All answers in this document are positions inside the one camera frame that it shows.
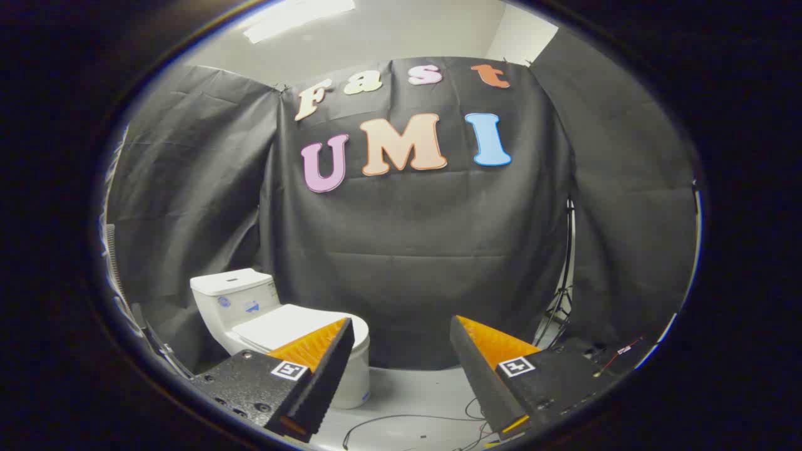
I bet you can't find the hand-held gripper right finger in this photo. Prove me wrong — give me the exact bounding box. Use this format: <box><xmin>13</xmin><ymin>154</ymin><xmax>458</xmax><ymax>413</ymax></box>
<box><xmin>449</xmin><ymin>315</ymin><xmax>618</xmax><ymax>440</ymax></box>

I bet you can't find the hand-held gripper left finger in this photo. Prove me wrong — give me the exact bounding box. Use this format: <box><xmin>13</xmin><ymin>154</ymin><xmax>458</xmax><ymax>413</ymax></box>
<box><xmin>188</xmin><ymin>318</ymin><xmax>356</xmax><ymax>443</ymax></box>

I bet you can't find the white toilet lid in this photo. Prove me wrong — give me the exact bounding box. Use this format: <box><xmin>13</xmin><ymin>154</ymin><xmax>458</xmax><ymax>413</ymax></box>
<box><xmin>249</xmin><ymin>304</ymin><xmax>370</xmax><ymax>355</ymax></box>

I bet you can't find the white ceramic toilet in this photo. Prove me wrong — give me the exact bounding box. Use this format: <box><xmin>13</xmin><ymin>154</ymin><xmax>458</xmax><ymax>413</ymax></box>
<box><xmin>190</xmin><ymin>268</ymin><xmax>372</xmax><ymax>410</ymax></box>

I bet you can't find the black backdrop cloth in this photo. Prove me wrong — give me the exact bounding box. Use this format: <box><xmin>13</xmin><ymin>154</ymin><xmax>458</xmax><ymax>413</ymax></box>
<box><xmin>103</xmin><ymin>28</ymin><xmax>697</xmax><ymax>371</ymax></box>

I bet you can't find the black tripod stand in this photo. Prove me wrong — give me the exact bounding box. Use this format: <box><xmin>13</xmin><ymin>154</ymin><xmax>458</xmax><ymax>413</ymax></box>
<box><xmin>533</xmin><ymin>197</ymin><xmax>576</xmax><ymax>349</ymax></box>

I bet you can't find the black floor cable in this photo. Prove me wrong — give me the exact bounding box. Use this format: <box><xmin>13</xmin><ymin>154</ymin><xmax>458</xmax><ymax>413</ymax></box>
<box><xmin>341</xmin><ymin>398</ymin><xmax>497</xmax><ymax>450</ymax></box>

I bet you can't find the red cable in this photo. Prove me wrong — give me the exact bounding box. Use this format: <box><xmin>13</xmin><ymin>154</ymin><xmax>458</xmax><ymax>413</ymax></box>
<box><xmin>594</xmin><ymin>336</ymin><xmax>645</xmax><ymax>378</ymax></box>

